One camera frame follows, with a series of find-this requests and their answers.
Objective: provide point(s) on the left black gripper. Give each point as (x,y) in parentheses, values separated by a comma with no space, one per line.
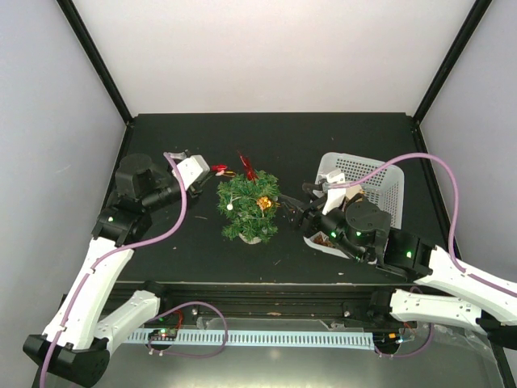
(195,189)

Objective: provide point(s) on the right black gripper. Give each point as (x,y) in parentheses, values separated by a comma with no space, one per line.
(311,215)

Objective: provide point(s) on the red bell ornament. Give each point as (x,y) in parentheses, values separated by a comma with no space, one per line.
(222,170)

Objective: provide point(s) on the white bulb string lights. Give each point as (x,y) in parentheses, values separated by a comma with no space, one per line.
(243,207)

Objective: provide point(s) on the red star tree topper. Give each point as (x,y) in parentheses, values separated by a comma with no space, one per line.
(250,172)

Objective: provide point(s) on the small green christmas tree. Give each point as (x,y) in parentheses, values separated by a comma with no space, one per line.
(248,230)

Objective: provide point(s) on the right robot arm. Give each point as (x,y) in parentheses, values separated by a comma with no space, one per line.
(470,297)

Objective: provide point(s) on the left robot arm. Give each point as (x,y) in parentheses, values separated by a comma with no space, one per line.
(148,204)

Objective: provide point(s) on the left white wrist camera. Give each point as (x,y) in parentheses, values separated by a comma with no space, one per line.
(191,169)

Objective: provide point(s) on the light blue cable duct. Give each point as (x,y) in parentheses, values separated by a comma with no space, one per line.
(254,338)

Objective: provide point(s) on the left black frame post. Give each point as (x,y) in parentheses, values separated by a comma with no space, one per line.
(75,21)

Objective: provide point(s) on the black frame post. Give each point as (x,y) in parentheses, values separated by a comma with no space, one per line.
(75,21)
(457,47)

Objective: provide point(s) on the right black frame post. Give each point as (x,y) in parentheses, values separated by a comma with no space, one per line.
(457,47)

